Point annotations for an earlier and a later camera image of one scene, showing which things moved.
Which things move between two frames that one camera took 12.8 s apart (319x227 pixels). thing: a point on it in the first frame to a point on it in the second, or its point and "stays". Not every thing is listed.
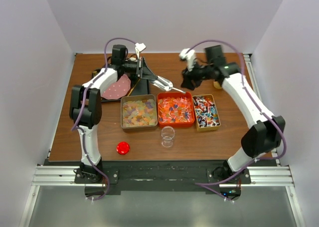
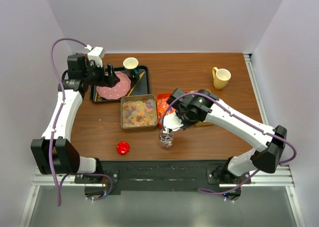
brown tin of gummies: [138, 111] stays
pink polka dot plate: [117, 90] stays
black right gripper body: [204, 71] to [186, 119]
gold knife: [133, 88] stays
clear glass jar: [167, 133] stays
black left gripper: [146, 74] to [110, 81]
